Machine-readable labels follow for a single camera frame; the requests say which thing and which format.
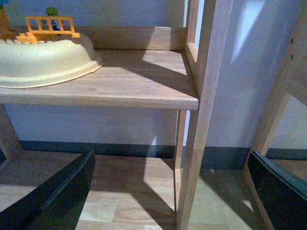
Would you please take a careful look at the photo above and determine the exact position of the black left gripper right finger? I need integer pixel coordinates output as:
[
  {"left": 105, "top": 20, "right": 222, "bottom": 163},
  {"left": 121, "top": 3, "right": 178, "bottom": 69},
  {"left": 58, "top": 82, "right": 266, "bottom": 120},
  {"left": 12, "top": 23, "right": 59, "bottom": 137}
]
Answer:
[{"left": 248, "top": 152, "right": 307, "bottom": 230}]

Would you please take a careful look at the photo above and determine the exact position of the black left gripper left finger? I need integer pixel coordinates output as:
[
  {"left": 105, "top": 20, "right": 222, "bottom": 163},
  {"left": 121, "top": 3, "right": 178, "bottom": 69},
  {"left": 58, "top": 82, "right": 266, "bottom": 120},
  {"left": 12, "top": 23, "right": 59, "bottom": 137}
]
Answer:
[{"left": 0, "top": 150, "right": 95, "bottom": 230}]

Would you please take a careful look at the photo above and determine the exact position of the cream plastic toy base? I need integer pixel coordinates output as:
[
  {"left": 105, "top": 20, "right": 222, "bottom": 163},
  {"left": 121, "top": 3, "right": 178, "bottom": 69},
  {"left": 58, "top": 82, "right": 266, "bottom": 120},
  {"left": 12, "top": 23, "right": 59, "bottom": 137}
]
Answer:
[{"left": 0, "top": 34, "right": 103, "bottom": 89}]

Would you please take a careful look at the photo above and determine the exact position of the orange toy fence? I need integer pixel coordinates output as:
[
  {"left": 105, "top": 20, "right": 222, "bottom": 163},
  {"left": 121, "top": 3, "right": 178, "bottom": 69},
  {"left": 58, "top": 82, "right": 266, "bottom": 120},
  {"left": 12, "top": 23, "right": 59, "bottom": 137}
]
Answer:
[{"left": 16, "top": 15, "right": 81, "bottom": 44}]

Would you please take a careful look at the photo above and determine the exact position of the small toy figure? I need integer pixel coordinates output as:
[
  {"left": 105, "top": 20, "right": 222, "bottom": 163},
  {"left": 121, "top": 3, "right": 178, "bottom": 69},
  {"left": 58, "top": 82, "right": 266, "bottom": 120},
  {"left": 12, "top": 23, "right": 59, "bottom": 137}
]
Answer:
[{"left": 46, "top": 7, "right": 60, "bottom": 31}]

